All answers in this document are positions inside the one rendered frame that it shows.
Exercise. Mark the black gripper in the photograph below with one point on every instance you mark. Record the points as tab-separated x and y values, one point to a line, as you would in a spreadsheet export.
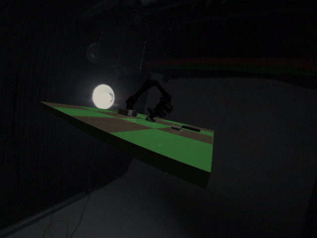
153	113

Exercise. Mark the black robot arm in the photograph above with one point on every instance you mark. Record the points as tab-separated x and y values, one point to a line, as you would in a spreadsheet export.
165	101

